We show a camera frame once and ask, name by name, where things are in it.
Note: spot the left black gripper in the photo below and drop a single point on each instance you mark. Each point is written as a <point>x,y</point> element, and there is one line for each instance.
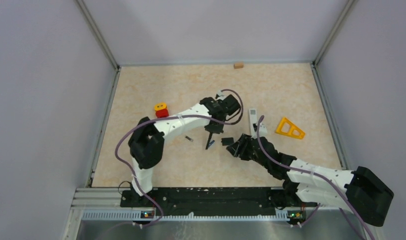
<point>214,130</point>

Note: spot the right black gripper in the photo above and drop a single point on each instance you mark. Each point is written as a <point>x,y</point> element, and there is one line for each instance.
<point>242,144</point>

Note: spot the black battery cover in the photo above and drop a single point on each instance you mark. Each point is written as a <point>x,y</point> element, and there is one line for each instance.
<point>227,141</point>

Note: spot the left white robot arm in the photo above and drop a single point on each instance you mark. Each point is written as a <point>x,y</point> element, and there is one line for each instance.
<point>146,144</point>

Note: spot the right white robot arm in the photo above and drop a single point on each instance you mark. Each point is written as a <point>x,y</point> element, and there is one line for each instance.
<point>360,190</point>

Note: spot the red yellow toy block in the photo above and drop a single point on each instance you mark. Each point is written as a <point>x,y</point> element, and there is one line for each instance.
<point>161,110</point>

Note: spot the small wooden block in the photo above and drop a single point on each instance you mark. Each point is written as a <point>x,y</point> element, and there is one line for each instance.
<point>238,65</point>

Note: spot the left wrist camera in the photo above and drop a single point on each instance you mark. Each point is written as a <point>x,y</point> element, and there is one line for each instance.
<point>220,95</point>

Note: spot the yellow triangle frame toy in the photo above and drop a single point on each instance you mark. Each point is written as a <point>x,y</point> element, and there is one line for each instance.
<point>287,128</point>

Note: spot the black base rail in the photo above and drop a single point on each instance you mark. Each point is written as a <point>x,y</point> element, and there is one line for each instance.
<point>214,201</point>

